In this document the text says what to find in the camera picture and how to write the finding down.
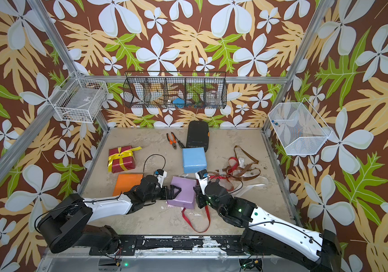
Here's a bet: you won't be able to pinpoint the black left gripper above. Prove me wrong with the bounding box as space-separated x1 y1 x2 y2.
144 185 182 204

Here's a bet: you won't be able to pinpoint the purple gift box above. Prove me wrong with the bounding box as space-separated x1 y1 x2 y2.
167 176 197 209

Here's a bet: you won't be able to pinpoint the red satin ribbon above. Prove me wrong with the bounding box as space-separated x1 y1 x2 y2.
181 157 246 234

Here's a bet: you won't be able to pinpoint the light blue gift box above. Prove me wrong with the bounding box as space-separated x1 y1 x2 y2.
182 147 207 173

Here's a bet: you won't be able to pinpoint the orange gift box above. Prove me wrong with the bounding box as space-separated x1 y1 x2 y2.
112 173 144 197

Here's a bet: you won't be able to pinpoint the dark red gift box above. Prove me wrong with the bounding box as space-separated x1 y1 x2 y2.
108 145 137 174

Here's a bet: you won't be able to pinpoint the yellow satin ribbon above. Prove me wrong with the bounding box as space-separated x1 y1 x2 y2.
108 146 143 173

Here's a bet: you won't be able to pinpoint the brown ribbon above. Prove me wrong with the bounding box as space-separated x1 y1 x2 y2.
212 145 261 182

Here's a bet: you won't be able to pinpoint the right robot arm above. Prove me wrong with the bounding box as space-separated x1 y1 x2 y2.
193 182 342 272

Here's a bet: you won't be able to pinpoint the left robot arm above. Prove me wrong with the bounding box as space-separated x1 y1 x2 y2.
35 170 182 256

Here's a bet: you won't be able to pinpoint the black hard case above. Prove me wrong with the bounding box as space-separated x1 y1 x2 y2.
186 121 209 152

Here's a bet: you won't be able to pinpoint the blue object in basket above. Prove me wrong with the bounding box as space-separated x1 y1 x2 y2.
172 97 187 109

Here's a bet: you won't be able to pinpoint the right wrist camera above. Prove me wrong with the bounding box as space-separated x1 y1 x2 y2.
195 169 209 195

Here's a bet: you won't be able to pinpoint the orange handled pliers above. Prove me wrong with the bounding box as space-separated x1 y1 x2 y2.
166 132 185 150

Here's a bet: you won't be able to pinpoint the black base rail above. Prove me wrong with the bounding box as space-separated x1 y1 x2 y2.
90 235 271 257

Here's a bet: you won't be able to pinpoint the black wire basket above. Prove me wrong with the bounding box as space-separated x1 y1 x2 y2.
121 71 228 109

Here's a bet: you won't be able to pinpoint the white wire basket right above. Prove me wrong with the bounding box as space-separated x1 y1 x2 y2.
268 99 333 156

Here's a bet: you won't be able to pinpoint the white wire basket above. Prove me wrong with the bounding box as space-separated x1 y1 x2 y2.
49 72 108 124
268 99 333 156

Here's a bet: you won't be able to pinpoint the white wire basket left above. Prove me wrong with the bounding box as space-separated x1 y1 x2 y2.
49 72 108 124

